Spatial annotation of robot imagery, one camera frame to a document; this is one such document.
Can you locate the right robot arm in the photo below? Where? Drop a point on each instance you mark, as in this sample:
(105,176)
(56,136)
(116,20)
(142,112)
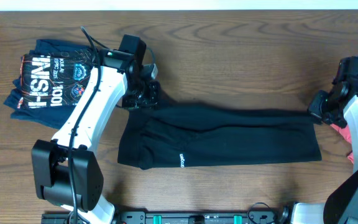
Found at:
(342,205)

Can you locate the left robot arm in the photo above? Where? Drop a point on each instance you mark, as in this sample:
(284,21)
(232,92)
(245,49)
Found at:
(66,171)

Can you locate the folded navy printed t-shirt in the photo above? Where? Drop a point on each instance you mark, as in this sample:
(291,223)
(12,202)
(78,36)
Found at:
(53,78)

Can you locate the black t-shirt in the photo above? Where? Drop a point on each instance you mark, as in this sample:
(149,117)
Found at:
(195,134)

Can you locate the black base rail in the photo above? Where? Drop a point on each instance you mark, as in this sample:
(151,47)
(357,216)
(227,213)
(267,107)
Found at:
(257,217)

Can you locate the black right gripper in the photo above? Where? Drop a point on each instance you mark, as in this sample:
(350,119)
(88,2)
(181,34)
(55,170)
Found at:
(314,109)

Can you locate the red printed t-shirt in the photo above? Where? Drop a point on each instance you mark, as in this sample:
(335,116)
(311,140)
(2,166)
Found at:
(346,134)

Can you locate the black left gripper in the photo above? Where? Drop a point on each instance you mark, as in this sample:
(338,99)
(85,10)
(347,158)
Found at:
(152,101)

